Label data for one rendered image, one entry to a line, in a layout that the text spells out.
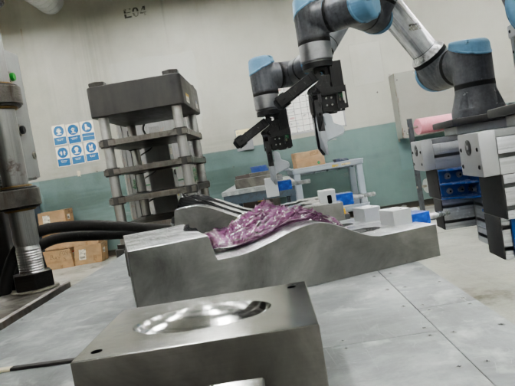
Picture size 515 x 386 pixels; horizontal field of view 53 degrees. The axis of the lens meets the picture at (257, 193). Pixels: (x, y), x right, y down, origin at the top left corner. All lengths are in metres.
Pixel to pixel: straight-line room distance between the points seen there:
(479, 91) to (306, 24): 0.63
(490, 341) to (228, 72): 7.42
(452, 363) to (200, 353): 0.22
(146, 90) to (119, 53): 2.97
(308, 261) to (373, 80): 7.19
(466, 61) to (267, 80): 0.58
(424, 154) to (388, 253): 0.75
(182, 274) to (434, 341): 0.37
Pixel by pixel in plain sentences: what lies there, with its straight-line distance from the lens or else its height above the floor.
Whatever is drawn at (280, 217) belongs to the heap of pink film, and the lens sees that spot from 0.86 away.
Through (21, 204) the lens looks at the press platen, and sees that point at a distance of 1.35.
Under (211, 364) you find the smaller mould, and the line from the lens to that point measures 0.43.
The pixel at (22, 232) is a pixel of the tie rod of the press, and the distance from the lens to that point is 1.38.
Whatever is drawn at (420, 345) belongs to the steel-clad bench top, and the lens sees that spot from 0.55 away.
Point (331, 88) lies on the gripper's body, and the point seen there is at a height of 1.14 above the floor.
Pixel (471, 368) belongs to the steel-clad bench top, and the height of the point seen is 0.80.
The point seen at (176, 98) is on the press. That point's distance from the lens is 5.18.
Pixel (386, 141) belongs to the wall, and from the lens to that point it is 7.91.
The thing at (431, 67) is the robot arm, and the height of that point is 1.21.
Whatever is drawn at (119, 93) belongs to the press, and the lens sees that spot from 5.32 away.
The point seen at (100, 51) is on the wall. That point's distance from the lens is 8.27.
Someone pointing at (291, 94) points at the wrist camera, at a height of 1.15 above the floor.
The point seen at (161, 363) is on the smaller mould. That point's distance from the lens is 0.44.
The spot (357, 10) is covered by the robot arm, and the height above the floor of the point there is 1.29.
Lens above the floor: 1.00
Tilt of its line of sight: 3 degrees down
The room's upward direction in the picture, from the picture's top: 9 degrees counter-clockwise
